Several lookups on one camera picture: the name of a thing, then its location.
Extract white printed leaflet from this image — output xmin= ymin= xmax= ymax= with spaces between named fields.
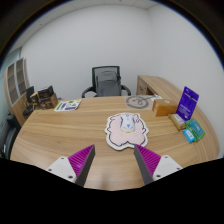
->
xmin=53 ymin=99 xmax=83 ymax=112

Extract tan flat box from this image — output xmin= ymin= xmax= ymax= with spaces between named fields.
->
xmin=168 ymin=113 xmax=188 ymax=132

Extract pink sheep-shaped mouse pad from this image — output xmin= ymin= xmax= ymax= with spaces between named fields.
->
xmin=104 ymin=112 xmax=150 ymax=152

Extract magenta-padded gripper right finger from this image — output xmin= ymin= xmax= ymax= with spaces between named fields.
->
xmin=133 ymin=144 xmax=184 ymax=186

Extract small dark box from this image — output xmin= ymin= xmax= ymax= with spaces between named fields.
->
xmin=29 ymin=92 xmax=40 ymax=104

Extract wooden side desk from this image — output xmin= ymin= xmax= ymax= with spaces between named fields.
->
xmin=135 ymin=74 xmax=188 ymax=104

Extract grey mesh office chair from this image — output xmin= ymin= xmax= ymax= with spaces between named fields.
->
xmin=81 ymin=65 xmax=132 ymax=99

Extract green small box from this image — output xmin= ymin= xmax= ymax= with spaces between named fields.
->
xmin=185 ymin=118 xmax=206 ymax=141

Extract wooden shelf cabinet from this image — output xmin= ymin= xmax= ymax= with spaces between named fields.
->
xmin=3 ymin=57 xmax=31 ymax=126

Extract black chair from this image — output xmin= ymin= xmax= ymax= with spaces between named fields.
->
xmin=21 ymin=85 xmax=36 ymax=117

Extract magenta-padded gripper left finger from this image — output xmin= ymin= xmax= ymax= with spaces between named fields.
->
xmin=45 ymin=144 xmax=97 ymax=188

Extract orange cardboard box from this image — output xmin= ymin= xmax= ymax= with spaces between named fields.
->
xmin=152 ymin=98 xmax=179 ymax=118

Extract black cardboard box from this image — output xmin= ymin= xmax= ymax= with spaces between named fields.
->
xmin=37 ymin=85 xmax=55 ymax=100

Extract brown cardboard box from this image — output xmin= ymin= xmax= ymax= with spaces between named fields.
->
xmin=36 ymin=93 xmax=59 ymax=110

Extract black sofa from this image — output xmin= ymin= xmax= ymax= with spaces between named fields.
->
xmin=0 ymin=113 xmax=22 ymax=159

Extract purple upright package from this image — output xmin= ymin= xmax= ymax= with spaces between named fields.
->
xmin=175 ymin=86 xmax=200 ymax=122

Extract white computer mouse blue accents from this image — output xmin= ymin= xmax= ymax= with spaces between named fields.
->
xmin=119 ymin=112 xmax=137 ymax=134

